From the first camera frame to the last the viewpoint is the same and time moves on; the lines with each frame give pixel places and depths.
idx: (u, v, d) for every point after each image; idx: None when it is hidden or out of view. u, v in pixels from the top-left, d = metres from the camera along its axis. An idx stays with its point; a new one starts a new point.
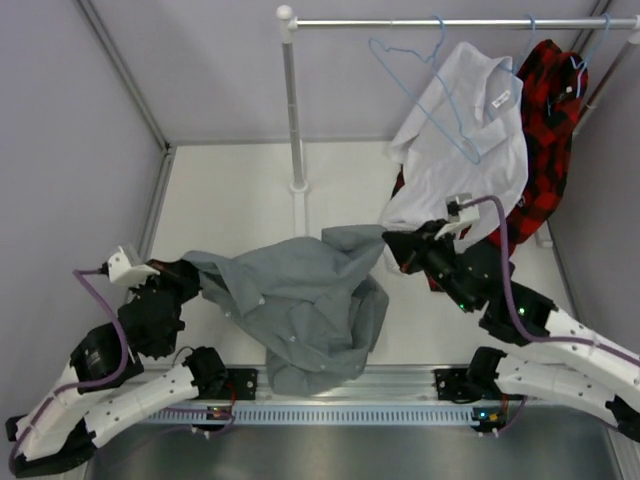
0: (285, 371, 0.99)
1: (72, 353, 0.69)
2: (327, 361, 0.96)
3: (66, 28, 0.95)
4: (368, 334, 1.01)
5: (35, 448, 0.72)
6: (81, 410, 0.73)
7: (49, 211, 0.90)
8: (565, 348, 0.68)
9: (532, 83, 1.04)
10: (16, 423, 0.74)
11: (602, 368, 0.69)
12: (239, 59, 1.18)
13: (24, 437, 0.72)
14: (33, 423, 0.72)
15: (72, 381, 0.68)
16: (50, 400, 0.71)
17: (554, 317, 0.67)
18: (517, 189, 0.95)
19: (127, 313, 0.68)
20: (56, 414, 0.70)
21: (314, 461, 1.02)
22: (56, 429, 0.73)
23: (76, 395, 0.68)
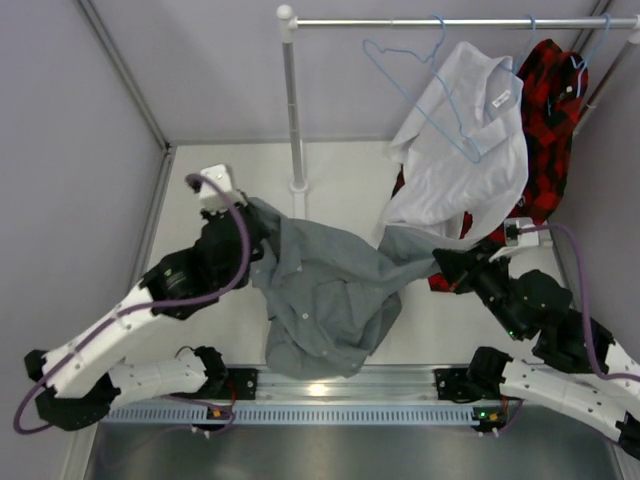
0: (285, 349, 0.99)
1: (145, 273, 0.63)
2: (330, 352, 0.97)
3: (66, 28, 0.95)
4: (374, 337, 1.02)
5: (71, 379, 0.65)
6: (132, 344, 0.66)
7: (48, 210, 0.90)
8: (618, 383, 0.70)
9: (532, 83, 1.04)
10: (45, 356, 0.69)
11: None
12: (239, 59, 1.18)
13: (64, 367, 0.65)
14: (77, 350, 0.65)
15: (144, 301, 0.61)
16: (110, 322, 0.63)
17: (611, 351, 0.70)
18: (517, 190, 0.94)
19: (214, 233, 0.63)
20: (110, 340, 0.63)
21: (314, 461, 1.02)
22: (100, 365, 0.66)
23: (146, 317, 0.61)
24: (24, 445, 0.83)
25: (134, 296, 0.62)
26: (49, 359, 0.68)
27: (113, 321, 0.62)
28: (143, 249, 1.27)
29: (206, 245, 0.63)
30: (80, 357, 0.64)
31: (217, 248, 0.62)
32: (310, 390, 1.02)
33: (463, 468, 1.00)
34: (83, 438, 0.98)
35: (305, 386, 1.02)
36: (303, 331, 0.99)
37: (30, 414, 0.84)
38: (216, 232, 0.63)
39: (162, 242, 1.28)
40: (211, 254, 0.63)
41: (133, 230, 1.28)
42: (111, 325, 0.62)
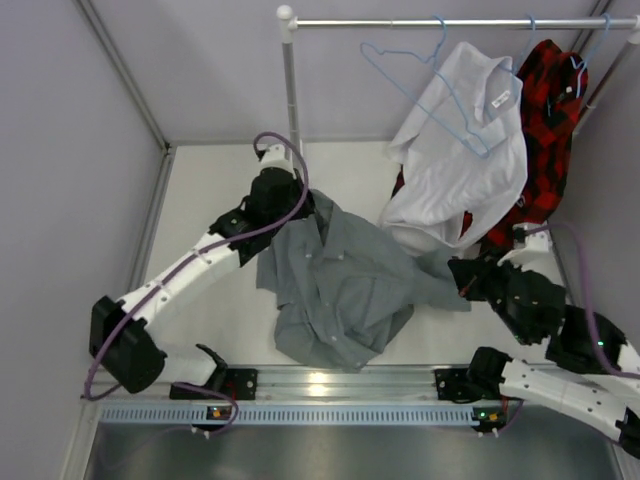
0: (297, 330, 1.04)
1: (212, 225, 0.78)
2: (343, 341, 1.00)
3: (67, 29, 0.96)
4: (383, 341, 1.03)
5: (158, 312, 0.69)
6: (204, 281, 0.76)
7: (49, 210, 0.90)
8: (627, 384, 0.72)
9: (532, 83, 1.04)
10: (117, 302, 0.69)
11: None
12: (239, 60, 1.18)
13: (149, 299, 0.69)
14: (163, 283, 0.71)
15: (218, 240, 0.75)
16: (192, 258, 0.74)
17: (623, 353, 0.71)
18: (517, 189, 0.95)
19: (262, 183, 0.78)
20: (197, 270, 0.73)
21: (314, 461, 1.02)
22: (178, 298, 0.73)
23: (226, 252, 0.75)
24: (24, 445, 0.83)
25: (207, 239, 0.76)
26: (129, 300, 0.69)
27: (195, 257, 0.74)
28: (143, 248, 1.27)
29: (257, 196, 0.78)
30: (166, 290, 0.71)
31: (270, 191, 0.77)
32: (310, 390, 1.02)
33: (463, 469, 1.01)
34: (83, 438, 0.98)
35: (305, 386, 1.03)
36: (321, 316, 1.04)
37: (30, 414, 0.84)
38: (264, 185, 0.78)
39: (162, 242, 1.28)
40: (263, 204, 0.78)
41: (133, 229, 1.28)
42: (195, 260, 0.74)
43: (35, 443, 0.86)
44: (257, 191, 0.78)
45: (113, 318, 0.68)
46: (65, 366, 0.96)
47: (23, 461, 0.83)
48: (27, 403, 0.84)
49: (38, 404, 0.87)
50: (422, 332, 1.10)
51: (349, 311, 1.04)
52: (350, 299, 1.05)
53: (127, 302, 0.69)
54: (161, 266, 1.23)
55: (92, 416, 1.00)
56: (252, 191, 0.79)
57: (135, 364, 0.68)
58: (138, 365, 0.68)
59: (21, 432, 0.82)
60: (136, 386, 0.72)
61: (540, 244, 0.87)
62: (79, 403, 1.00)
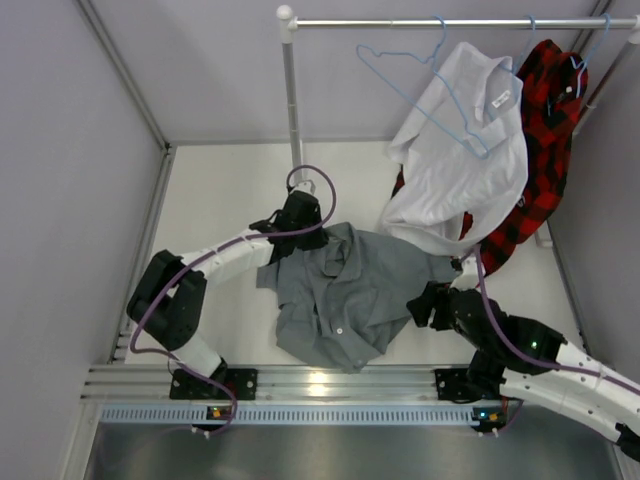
0: (301, 327, 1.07)
1: (253, 224, 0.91)
2: (349, 335, 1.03)
3: (66, 28, 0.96)
4: (384, 343, 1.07)
5: (211, 271, 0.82)
6: (241, 265, 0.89)
7: (48, 209, 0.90)
8: (574, 379, 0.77)
9: (532, 83, 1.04)
10: (179, 260, 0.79)
11: (612, 399, 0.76)
12: (239, 60, 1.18)
13: (205, 260, 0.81)
14: (217, 250, 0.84)
15: (257, 234, 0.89)
16: (238, 240, 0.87)
17: (564, 350, 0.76)
18: (517, 190, 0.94)
19: (295, 199, 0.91)
20: (243, 248, 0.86)
21: (314, 462, 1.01)
22: (228, 266, 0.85)
23: (264, 244, 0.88)
24: (23, 445, 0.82)
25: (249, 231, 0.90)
26: (187, 257, 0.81)
27: (242, 241, 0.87)
28: (143, 248, 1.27)
29: (290, 207, 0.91)
30: (219, 256, 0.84)
31: (302, 206, 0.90)
32: (310, 390, 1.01)
33: (463, 469, 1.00)
34: (82, 438, 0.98)
35: (305, 386, 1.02)
36: (327, 312, 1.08)
37: (30, 413, 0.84)
38: (298, 198, 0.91)
39: (162, 242, 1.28)
40: (294, 215, 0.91)
41: (133, 229, 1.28)
42: (242, 241, 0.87)
43: (34, 442, 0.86)
44: (291, 203, 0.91)
45: (168, 272, 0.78)
46: (65, 365, 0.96)
47: (22, 460, 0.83)
48: (26, 403, 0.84)
49: (38, 403, 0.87)
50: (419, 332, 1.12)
51: (356, 310, 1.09)
52: (355, 300, 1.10)
53: (186, 257, 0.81)
54: None
55: (92, 416, 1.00)
56: (286, 204, 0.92)
57: (178, 318, 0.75)
58: (179, 321, 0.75)
59: (21, 431, 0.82)
60: (168, 344, 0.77)
61: (471, 269, 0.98)
62: (79, 403, 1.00)
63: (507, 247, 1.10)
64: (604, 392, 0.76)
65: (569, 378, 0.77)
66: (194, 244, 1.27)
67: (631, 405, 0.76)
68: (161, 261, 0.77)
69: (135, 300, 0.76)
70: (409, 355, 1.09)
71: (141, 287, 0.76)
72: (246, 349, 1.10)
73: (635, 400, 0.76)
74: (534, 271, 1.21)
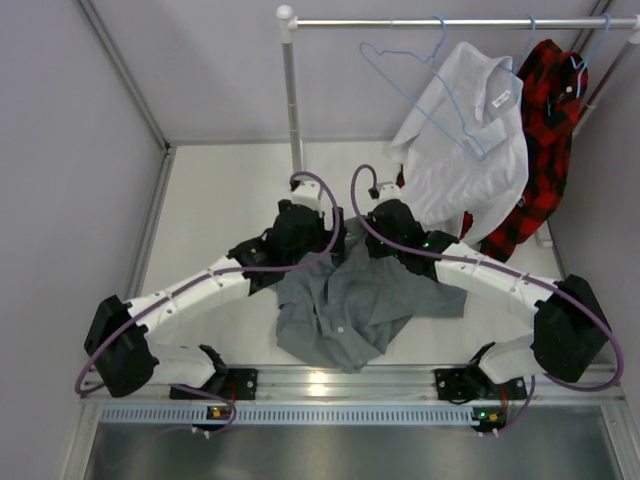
0: (299, 327, 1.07)
1: (233, 249, 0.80)
2: (350, 333, 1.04)
3: (66, 28, 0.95)
4: (384, 340, 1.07)
5: (160, 323, 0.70)
6: (208, 303, 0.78)
7: (47, 209, 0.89)
8: (454, 267, 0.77)
9: (532, 83, 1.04)
10: (125, 307, 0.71)
11: (490, 285, 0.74)
12: (239, 59, 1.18)
13: (155, 309, 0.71)
14: (171, 295, 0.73)
15: (234, 266, 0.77)
16: (205, 277, 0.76)
17: (453, 248, 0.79)
18: (517, 190, 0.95)
19: (287, 220, 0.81)
20: (207, 290, 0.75)
21: (314, 462, 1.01)
22: (190, 307, 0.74)
23: (240, 276, 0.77)
24: (23, 445, 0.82)
25: (225, 261, 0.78)
26: (137, 303, 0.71)
27: (208, 277, 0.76)
28: (143, 248, 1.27)
29: (279, 230, 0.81)
30: (173, 302, 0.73)
31: (292, 229, 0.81)
32: (310, 390, 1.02)
33: (463, 468, 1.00)
34: (83, 438, 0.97)
35: (305, 386, 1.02)
36: (327, 312, 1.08)
37: (30, 414, 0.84)
38: (288, 220, 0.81)
39: (162, 241, 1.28)
40: (284, 239, 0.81)
41: (133, 229, 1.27)
42: (208, 279, 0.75)
43: (34, 441, 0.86)
44: (280, 225, 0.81)
45: (116, 317, 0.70)
46: (65, 366, 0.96)
47: (22, 460, 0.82)
48: (26, 403, 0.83)
49: (37, 403, 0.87)
50: (420, 331, 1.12)
51: (356, 309, 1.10)
52: (355, 297, 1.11)
53: (134, 304, 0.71)
54: (162, 266, 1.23)
55: (92, 416, 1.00)
56: (275, 224, 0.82)
57: (122, 371, 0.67)
58: (125, 373, 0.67)
59: (20, 431, 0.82)
60: (118, 392, 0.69)
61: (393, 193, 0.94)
62: (79, 403, 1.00)
63: (507, 247, 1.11)
64: (480, 277, 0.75)
65: (452, 268, 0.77)
66: (194, 244, 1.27)
67: (505, 285, 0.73)
68: (108, 307, 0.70)
69: (88, 345, 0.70)
70: (409, 354, 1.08)
71: (90, 334, 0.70)
72: (246, 348, 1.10)
73: (509, 280, 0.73)
74: (535, 270, 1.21)
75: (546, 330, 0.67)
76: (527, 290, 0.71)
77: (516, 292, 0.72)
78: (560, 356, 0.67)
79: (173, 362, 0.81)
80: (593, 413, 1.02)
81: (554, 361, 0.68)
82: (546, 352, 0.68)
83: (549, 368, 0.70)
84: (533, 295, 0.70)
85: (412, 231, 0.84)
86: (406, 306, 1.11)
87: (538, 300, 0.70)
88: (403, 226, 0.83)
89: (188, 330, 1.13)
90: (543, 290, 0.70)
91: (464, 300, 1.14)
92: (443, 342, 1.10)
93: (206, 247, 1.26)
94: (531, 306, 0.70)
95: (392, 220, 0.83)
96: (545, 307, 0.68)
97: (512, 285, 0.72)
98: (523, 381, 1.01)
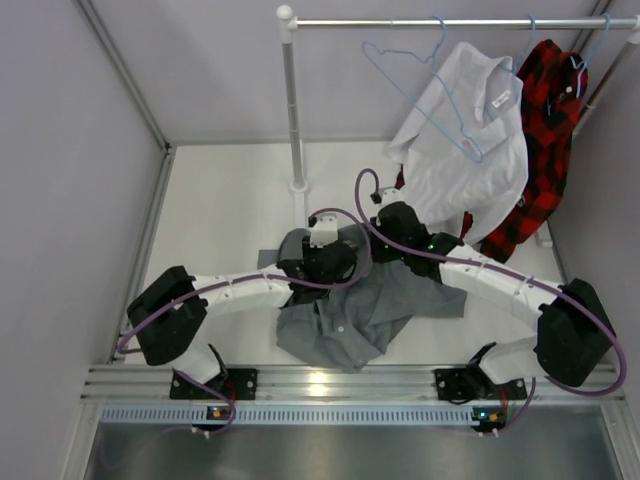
0: (301, 325, 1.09)
1: (281, 260, 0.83)
2: (350, 333, 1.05)
3: (66, 29, 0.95)
4: (384, 341, 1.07)
5: (216, 304, 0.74)
6: (251, 302, 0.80)
7: (48, 210, 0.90)
8: (459, 269, 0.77)
9: (532, 83, 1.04)
10: (190, 280, 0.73)
11: (495, 288, 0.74)
12: (239, 60, 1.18)
13: (216, 289, 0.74)
14: (231, 282, 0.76)
15: (281, 273, 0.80)
16: (258, 276, 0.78)
17: (456, 249, 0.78)
18: (517, 190, 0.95)
19: (333, 251, 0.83)
20: (257, 287, 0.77)
21: (314, 462, 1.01)
22: (240, 301, 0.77)
23: (284, 285, 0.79)
24: (23, 445, 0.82)
25: (274, 269, 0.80)
26: (200, 279, 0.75)
27: (260, 278, 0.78)
28: (144, 248, 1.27)
29: (324, 257, 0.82)
30: (230, 289, 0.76)
31: (339, 260, 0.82)
32: (310, 390, 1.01)
33: (463, 468, 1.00)
34: (83, 437, 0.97)
35: (305, 386, 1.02)
36: (329, 311, 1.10)
37: (30, 413, 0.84)
38: (333, 251, 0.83)
39: (162, 242, 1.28)
40: (325, 267, 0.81)
41: (134, 229, 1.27)
42: (260, 279, 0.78)
43: (34, 441, 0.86)
44: (325, 253, 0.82)
45: (178, 287, 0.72)
46: (65, 366, 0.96)
47: (22, 460, 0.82)
48: (26, 403, 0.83)
49: (37, 403, 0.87)
50: (421, 331, 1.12)
51: (357, 309, 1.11)
52: (356, 297, 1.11)
53: (198, 279, 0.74)
54: (163, 265, 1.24)
55: (92, 416, 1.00)
56: (321, 252, 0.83)
57: (167, 339, 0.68)
58: (168, 342, 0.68)
59: (21, 431, 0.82)
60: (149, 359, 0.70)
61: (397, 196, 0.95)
62: (79, 403, 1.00)
63: (507, 248, 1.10)
64: (485, 280, 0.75)
65: (456, 271, 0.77)
66: (194, 245, 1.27)
67: (509, 288, 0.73)
68: (172, 276, 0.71)
69: (138, 303, 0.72)
70: (409, 354, 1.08)
71: (146, 293, 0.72)
72: (246, 348, 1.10)
73: (513, 283, 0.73)
74: (534, 270, 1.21)
75: (549, 332, 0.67)
76: (532, 292, 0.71)
77: (521, 296, 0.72)
78: (564, 360, 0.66)
79: (190, 352, 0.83)
80: (593, 413, 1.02)
81: (557, 364, 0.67)
82: (550, 357, 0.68)
83: (551, 372, 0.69)
84: (537, 298, 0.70)
85: (416, 235, 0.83)
86: (407, 306, 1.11)
87: (542, 302, 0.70)
88: (408, 227, 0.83)
89: None
90: (547, 293, 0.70)
91: (464, 300, 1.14)
92: (443, 342, 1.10)
93: (205, 247, 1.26)
94: (535, 309, 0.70)
95: (397, 221, 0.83)
96: (549, 311, 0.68)
97: (517, 288, 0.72)
98: (523, 381, 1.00)
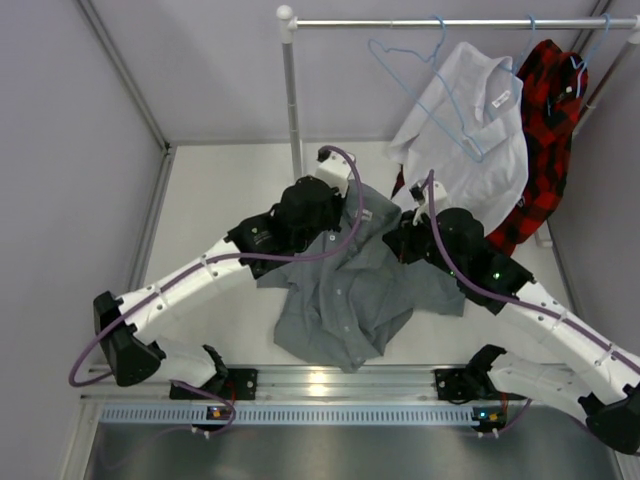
0: (299, 320, 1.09)
1: (231, 229, 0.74)
2: (354, 331, 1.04)
3: (65, 29, 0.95)
4: (383, 340, 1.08)
5: (149, 320, 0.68)
6: (206, 292, 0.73)
7: (48, 210, 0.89)
8: (530, 315, 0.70)
9: (532, 83, 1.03)
10: (115, 307, 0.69)
11: (567, 346, 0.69)
12: (239, 59, 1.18)
13: (145, 305, 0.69)
14: (161, 290, 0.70)
15: (232, 252, 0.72)
16: (198, 267, 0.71)
17: (527, 288, 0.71)
18: (516, 190, 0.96)
19: (296, 197, 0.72)
20: (198, 283, 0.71)
21: (313, 462, 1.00)
22: (183, 300, 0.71)
23: (235, 265, 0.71)
24: (21, 446, 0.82)
25: (222, 247, 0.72)
26: (127, 300, 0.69)
27: (201, 267, 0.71)
28: (143, 248, 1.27)
29: (287, 208, 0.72)
30: (163, 298, 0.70)
31: (302, 206, 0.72)
32: (310, 390, 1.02)
33: (463, 469, 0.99)
34: (83, 437, 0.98)
35: (305, 386, 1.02)
36: (332, 307, 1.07)
37: (30, 414, 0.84)
38: (298, 198, 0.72)
39: (162, 242, 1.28)
40: (292, 217, 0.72)
41: (133, 230, 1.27)
42: (200, 269, 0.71)
43: (34, 441, 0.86)
44: (287, 202, 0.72)
45: (109, 315, 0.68)
46: (64, 367, 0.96)
47: (22, 460, 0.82)
48: (25, 404, 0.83)
49: (38, 403, 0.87)
50: (422, 331, 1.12)
51: (363, 304, 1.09)
52: (361, 289, 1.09)
53: (125, 301, 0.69)
54: (163, 265, 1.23)
55: (92, 416, 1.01)
56: (283, 200, 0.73)
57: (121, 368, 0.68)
58: (125, 370, 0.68)
59: (21, 431, 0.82)
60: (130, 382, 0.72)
61: (440, 193, 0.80)
62: (79, 403, 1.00)
63: (507, 247, 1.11)
64: (560, 336, 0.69)
65: (527, 316, 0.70)
66: (192, 246, 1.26)
67: (590, 356, 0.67)
68: (98, 307, 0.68)
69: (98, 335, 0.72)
70: (410, 354, 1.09)
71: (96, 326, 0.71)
72: (246, 349, 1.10)
73: (595, 352, 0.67)
74: (534, 270, 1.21)
75: (623, 410, 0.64)
76: (615, 367, 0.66)
77: (600, 366, 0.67)
78: (623, 432, 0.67)
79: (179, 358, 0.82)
80: None
81: (609, 432, 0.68)
82: (602, 423, 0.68)
83: (596, 431, 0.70)
84: (621, 377, 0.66)
85: (479, 253, 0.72)
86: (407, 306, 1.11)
87: (627, 384, 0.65)
88: (474, 248, 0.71)
89: (184, 328, 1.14)
90: (632, 374, 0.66)
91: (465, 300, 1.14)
92: (444, 342, 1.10)
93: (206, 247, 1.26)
94: (617, 389, 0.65)
95: (464, 239, 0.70)
96: (634, 395, 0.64)
97: (599, 359, 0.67)
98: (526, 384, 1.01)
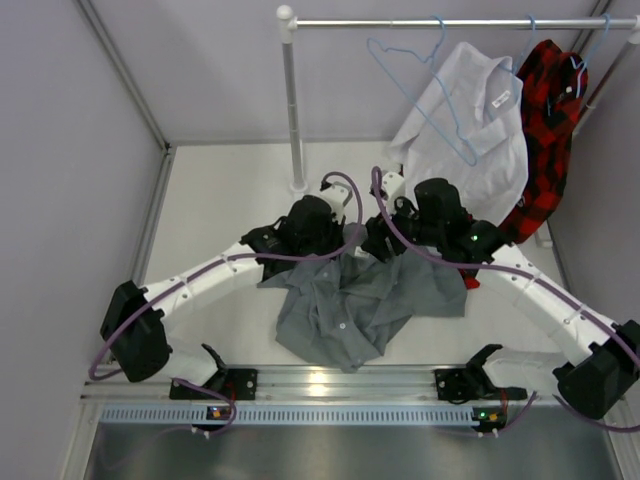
0: (298, 321, 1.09)
1: (246, 234, 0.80)
2: (351, 331, 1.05)
3: (65, 30, 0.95)
4: (383, 341, 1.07)
5: (175, 307, 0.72)
6: (222, 288, 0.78)
7: (48, 211, 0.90)
8: (505, 277, 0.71)
9: (532, 83, 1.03)
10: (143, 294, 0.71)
11: (541, 306, 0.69)
12: (239, 60, 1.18)
13: (171, 294, 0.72)
14: (187, 280, 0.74)
15: (246, 251, 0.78)
16: (218, 264, 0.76)
17: (502, 250, 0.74)
18: (516, 190, 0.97)
19: (303, 207, 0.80)
20: (221, 277, 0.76)
21: (314, 462, 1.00)
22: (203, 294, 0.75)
23: (252, 264, 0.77)
24: (22, 446, 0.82)
25: (238, 247, 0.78)
26: (151, 290, 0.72)
27: (222, 263, 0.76)
28: (143, 249, 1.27)
29: (295, 217, 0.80)
30: (188, 288, 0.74)
31: (308, 215, 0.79)
32: (310, 390, 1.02)
33: (464, 469, 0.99)
34: (83, 437, 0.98)
35: (305, 386, 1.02)
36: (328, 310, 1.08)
37: (30, 413, 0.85)
38: (304, 209, 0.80)
39: (161, 243, 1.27)
40: (299, 226, 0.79)
41: (132, 229, 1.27)
42: (221, 264, 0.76)
43: (35, 440, 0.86)
44: (296, 211, 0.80)
45: (132, 303, 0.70)
46: (65, 366, 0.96)
47: (22, 459, 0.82)
48: (25, 403, 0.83)
49: (38, 402, 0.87)
50: (423, 331, 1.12)
51: (358, 308, 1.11)
52: (358, 297, 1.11)
53: (150, 290, 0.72)
54: (162, 265, 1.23)
55: (92, 416, 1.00)
56: (291, 212, 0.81)
57: (137, 357, 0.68)
58: (142, 358, 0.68)
59: (21, 430, 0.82)
60: (132, 380, 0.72)
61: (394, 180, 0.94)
62: (79, 403, 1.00)
63: None
64: (532, 295, 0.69)
65: (500, 278, 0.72)
66: (191, 246, 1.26)
67: (559, 314, 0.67)
68: (123, 293, 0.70)
69: (104, 329, 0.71)
70: (409, 353, 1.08)
71: (108, 318, 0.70)
72: (246, 349, 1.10)
73: (564, 311, 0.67)
74: None
75: (586, 366, 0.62)
76: (583, 326, 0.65)
77: (568, 325, 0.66)
78: (593, 395, 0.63)
79: (182, 355, 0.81)
80: None
81: (580, 396, 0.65)
82: (572, 388, 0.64)
83: (567, 396, 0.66)
84: (588, 335, 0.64)
85: (456, 221, 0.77)
86: (407, 306, 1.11)
87: (593, 342, 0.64)
88: (448, 212, 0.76)
89: (187, 330, 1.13)
90: (600, 333, 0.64)
91: (465, 300, 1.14)
92: (443, 342, 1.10)
93: (207, 247, 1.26)
94: (583, 347, 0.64)
95: (437, 202, 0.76)
96: (599, 352, 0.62)
97: (566, 318, 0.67)
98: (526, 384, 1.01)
